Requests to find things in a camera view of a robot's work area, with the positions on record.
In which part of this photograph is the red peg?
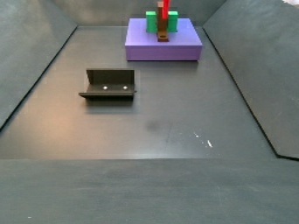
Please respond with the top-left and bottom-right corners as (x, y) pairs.
(163, 0), (171, 19)

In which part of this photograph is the purple base board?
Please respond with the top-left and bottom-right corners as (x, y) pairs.
(125, 18), (203, 61)

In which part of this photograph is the black U-shaped holder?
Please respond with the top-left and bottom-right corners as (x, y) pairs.
(78, 68), (136, 99)

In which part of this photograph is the brown upright block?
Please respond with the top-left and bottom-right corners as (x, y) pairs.
(156, 1), (168, 42)

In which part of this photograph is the green block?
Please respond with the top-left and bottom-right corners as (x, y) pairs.
(145, 11), (157, 32)
(167, 11), (179, 32)

